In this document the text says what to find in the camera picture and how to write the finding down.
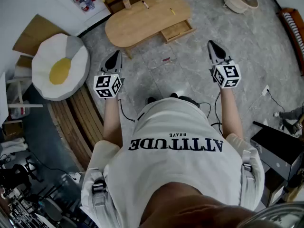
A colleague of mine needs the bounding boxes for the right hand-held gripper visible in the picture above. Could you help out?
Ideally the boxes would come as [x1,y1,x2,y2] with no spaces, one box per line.
[208,40,241,89]

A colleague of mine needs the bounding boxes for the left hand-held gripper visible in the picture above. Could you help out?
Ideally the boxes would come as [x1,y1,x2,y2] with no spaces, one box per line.
[94,51,124,100]

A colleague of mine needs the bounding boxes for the wooden table drawer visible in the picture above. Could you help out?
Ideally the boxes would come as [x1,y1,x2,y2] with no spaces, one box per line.
[160,19,197,45]

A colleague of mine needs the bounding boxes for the person's left forearm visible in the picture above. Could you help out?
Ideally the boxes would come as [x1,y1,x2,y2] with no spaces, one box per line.
[102,98,124,147]

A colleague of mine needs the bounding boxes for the person's right forearm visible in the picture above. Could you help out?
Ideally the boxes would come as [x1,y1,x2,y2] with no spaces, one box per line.
[219,88,245,140]

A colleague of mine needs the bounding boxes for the wooden coffee table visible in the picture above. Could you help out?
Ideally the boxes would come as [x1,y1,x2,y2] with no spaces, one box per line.
[104,0,192,59]

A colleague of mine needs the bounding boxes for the person's black trousers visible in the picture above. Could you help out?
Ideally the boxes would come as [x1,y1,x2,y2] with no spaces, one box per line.
[178,95,200,107]

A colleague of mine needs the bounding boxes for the egg-shaped bean bag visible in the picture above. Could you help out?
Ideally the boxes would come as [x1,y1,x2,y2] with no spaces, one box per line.
[31,33,91,102]

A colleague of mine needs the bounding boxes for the stack of wooden slats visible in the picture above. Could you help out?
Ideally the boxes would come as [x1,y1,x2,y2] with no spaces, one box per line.
[47,84,105,173]

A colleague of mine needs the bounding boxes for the orange sofa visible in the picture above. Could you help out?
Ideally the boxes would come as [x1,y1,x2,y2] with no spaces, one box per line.
[276,7,304,77]

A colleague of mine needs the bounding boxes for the striped throw blanket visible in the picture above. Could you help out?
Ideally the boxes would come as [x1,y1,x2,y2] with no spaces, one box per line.
[284,12,304,55]

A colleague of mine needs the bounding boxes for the brown cardboard sheet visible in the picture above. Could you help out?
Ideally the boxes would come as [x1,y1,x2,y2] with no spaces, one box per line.
[12,13,72,57]

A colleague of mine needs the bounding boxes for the person's white printed shirt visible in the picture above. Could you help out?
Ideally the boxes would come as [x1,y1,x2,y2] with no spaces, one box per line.
[80,97,266,228]

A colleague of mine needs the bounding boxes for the black box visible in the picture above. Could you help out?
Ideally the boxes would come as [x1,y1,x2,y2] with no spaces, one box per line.
[250,121,304,188]

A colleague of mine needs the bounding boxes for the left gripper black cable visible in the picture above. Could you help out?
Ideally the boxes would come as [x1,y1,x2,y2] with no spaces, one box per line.
[117,98,136,124]

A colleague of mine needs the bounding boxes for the white stool frame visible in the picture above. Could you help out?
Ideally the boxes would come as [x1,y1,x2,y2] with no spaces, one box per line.
[6,78,44,109]

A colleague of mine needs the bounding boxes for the grey harness strap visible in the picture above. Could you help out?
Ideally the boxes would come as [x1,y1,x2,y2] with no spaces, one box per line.
[239,150,260,209]
[82,167,113,228]

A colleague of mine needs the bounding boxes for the clear head mount rim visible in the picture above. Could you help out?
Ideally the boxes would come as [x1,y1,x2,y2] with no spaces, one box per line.
[237,202,304,228]

